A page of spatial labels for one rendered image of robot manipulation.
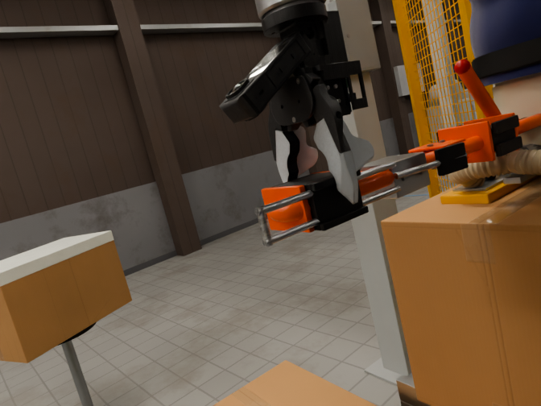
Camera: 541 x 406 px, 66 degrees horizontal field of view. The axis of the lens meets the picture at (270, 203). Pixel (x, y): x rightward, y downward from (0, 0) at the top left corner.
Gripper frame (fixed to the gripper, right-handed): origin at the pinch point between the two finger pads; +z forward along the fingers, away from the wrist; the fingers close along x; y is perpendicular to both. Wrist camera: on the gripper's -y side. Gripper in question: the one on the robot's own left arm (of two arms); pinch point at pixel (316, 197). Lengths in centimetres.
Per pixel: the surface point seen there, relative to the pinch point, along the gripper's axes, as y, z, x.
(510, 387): 32, 42, -1
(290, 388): 28, 67, 65
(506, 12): 49, -19, 0
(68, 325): -14, 56, 176
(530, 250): 31.9, 16.8, -6.9
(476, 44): 51, -16, 7
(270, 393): 23, 67, 68
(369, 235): 110, 47, 100
